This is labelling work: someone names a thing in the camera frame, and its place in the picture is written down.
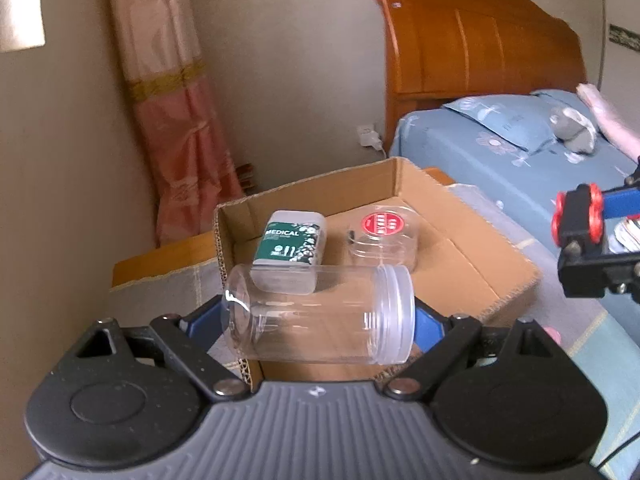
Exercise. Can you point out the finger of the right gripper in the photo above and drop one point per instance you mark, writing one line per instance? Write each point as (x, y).
(592, 274)
(623, 202)

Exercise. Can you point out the grey plush toy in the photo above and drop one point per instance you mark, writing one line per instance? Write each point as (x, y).
(573, 129)

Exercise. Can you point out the cardboard box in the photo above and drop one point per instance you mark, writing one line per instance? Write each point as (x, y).
(464, 264)

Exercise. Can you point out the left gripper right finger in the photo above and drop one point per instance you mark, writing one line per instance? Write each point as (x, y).
(446, 345)

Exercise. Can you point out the pink rolled quilt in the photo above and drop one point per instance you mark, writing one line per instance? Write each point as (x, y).
(612, 126)

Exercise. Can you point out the blue pillow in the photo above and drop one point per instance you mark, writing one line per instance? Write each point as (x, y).
(520, 120)

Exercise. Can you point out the blue floral bedsheet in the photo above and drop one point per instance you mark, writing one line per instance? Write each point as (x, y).
(524, 184)

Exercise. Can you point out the white green medical box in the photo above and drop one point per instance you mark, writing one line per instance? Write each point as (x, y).
(291, 247)

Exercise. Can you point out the white wall charger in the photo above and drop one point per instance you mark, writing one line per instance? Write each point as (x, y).
(368, 137)

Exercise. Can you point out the window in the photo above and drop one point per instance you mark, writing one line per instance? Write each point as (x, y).
(21, 25)

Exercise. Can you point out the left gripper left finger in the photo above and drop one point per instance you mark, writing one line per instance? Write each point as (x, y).
(185, 341)

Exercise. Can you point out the black toy train red wheels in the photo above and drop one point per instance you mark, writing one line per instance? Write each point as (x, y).
(579, 217)

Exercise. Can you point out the clear plastic jar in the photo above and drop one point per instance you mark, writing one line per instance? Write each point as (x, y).
(356, 315)

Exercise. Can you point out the wooden headboard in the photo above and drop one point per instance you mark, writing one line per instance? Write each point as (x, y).
(440, 50)

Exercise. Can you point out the clear round container red label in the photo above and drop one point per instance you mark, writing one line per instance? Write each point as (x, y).
(383, 234)

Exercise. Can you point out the pink curtain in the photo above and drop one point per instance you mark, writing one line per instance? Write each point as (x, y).
(191, 164)

